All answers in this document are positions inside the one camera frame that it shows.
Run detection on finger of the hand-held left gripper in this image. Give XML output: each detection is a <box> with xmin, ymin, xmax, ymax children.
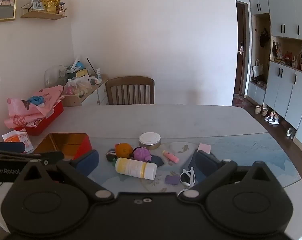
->
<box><xmin>0</xmin><ymin>149</ymin><xmax>65</xmax><ymax>166</ymax></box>
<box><xmin>0</xmin><ymin>141</ymin><xmax>27</xmax><ymax>153</ymax></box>

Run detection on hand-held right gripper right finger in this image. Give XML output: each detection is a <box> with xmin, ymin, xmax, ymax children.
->
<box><xmin>178</xmin><ymin>149</ymin><xmax>284</xmax><ymax>202</ymax></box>

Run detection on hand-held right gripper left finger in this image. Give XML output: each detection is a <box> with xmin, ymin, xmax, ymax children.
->
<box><xmin>14</xmin><ymin>149</ymin><xmax>115</xmax><ymax>202</ymax></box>

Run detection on pink paper note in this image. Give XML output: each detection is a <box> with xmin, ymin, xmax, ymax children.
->
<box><xmin>198</xmin><ymin>143</ymin><xmax>212</xmax><ymax>154</ymax></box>

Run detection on red tin box gold inside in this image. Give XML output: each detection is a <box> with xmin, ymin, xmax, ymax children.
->
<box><xmin>34</xmin><ymin>133</ymin><xmax>93</xmax><ymax>161</ymax></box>

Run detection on white sunglasses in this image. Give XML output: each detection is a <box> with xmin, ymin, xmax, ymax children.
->
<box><xmin>179</xmin><ymin>167</ymin><xmax>197</xmax><ymax>188</ymax></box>

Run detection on pink tube yellow cap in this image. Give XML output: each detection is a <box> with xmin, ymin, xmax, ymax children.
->
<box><xmin>162</xmin><ymin>150</ymin><xmax>179</xmax><ymax>164</ymax></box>

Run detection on small purple block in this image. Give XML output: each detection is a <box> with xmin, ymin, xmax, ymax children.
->
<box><xmin>164</xmin><ymin>175</ymin><xmax>179</xmax><ymax>186</ymax></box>

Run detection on orange fruit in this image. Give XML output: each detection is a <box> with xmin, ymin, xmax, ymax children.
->
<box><xmin>115</xmin><ymin>143</ymin><xmax>133</xmax><ymax>159</ymax></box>

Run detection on white bottle yellow label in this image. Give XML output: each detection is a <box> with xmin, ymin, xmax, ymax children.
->
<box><xmin>115</xmin><ymin>157</ymin><xmax>157</xmax><ymax>180</ymax></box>

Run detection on purple bumpy toy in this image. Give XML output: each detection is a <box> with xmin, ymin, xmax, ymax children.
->
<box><xmin>133</xmin><ymin>147</ymin><xmax>152</xmax><ymax>161</ymax></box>

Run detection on orange white snack packet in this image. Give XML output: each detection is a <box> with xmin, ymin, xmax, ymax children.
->
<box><xmin>2</xmin><ymin>128</ymin><xmax>34</xmax><ymax>153</ymax></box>

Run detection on pink cloth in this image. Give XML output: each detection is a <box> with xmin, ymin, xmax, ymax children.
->
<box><xmin>7</xmin><ymin>85</ymin><xmax>64</xmax><ymax>130</ymax></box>

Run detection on large red box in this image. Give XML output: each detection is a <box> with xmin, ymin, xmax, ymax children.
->
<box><xmin>14</xmin><ymin>102</ymin><xmax>64</xmax><ymax>136</ymax></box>

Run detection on dark oval case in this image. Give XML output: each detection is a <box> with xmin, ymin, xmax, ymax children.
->
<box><xmin>150</xmin><ymin>155</ymin><xmax>165</xmax><ymax>168</ymax></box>

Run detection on round tin silver lid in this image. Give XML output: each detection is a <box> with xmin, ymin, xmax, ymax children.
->
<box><xmin>138</xmin><ymin>131</ymin><xmax>162</xmax><ymax>151</ymax></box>

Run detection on white sideboard wooden top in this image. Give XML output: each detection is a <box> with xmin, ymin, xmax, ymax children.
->
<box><xmin>62</xmin><ymin>76</ymin><xmax>109</xmax><ymax>106</ymax></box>

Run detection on clear plastic bag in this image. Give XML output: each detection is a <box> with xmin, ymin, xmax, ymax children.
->
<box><xmin>63</xmin><ymin>76</ymin><xmax>93</xmax><ymax>97</ymax></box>

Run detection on wooden chair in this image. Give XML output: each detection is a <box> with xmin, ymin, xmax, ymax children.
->
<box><xmin>105</xmin><ymin>76</ymin><xmax>155</xmax><ymax>105</ymax></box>

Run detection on yellow tissue box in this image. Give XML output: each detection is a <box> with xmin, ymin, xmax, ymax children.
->
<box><xmin>74</xmin><ymin>68</ymin><xmax>92</xmax><ymax>81</ymax></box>

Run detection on white tote bag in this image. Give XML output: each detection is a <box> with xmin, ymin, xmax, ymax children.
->
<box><xmin>252</xmin><ymin>59</ymin><xmax>264</xmax><ymax>78</ymax></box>

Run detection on tall grey white cabinet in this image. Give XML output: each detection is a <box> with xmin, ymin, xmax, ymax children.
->
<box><xmin>246</xmin><ymin>0</ymin><xmax>302</xmax><ymax>154</ymax></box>

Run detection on dark brown door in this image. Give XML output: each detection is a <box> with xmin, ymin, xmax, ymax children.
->
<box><xmin>235</xmin><ymin>0</ymin><xmax>249</xmax><ymax>97</ymax></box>

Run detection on row of shelf ornaments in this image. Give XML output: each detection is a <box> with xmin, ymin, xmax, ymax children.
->
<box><xmin>271</xmin><ymin>39</ymin><xmax>302</xmax><ymax>74</ymax></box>

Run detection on dark hanging handbag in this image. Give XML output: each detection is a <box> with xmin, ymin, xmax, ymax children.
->
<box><xmin>259</xmin><ymin>27</ymin><xmax>271</xmax><ymax>48</ymax></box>

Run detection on small photo card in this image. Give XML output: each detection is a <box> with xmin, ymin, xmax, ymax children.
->
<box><xmin>30</xmin><ymin>0</ymin><xmax>44</xmax><ymax>11</ymax></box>

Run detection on gold flower ornament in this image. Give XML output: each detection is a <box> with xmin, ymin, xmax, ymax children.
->
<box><xmin>40</xmin><ymin>0</ymin><xmax>62</xmax><ymax>13</ymax></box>

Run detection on wooden wall shelf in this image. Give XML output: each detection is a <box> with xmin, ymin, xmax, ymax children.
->
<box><xmin>20</xmin><ymin>1</ymin><xmax>68</xmax><ymax>21</ymax></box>

